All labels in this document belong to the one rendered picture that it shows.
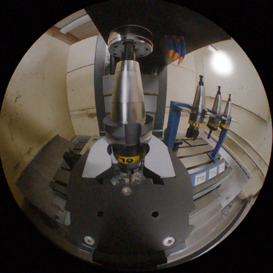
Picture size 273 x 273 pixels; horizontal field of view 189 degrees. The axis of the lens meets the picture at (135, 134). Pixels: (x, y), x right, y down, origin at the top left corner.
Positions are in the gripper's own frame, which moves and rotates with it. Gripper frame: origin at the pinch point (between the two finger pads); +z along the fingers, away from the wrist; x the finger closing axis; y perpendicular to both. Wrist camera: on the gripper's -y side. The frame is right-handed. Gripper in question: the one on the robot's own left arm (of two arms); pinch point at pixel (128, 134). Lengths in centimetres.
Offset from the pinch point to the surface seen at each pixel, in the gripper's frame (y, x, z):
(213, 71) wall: -53, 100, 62
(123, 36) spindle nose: -24.7, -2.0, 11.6
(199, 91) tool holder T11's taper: -9.0, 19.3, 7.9
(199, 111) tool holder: -3.3, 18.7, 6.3
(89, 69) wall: -47, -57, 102
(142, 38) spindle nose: -24.3, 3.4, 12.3
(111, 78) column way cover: -20, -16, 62
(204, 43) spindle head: -34.8, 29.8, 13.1
